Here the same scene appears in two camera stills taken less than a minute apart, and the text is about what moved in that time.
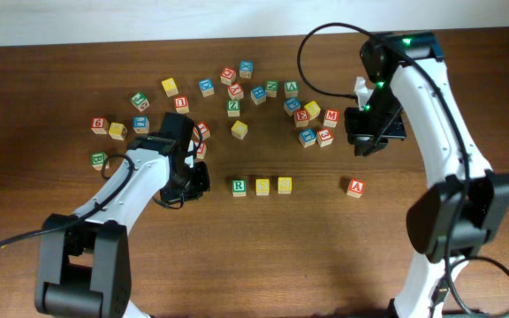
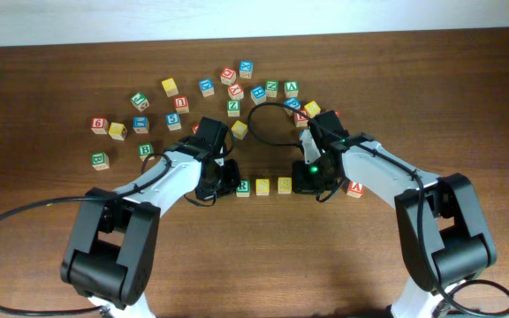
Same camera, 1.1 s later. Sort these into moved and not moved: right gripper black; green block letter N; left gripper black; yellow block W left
Moved: right gripper black; left gripper black
Not moved: yellow block W left; green block letter N
